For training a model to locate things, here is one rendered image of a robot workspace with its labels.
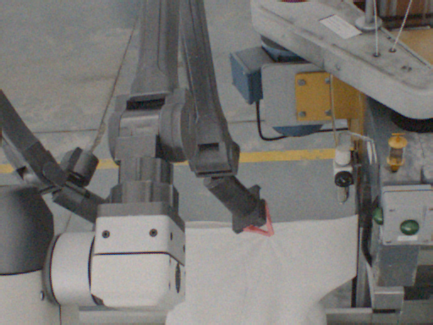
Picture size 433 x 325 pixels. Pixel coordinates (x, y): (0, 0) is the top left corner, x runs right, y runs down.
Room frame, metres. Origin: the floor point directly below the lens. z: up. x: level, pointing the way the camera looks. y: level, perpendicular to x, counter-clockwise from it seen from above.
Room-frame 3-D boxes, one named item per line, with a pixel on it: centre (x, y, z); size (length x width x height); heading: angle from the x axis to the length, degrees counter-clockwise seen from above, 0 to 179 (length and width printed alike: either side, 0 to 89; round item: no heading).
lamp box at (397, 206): (0.64, -0.29, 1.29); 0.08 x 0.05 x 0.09; 80
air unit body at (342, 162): (0.89, -0.26, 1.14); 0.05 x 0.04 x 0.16; 170
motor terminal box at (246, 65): (1.15, -0.12, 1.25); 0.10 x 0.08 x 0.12; 15
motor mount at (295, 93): (1.08, -0.27, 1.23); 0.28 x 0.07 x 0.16; 80
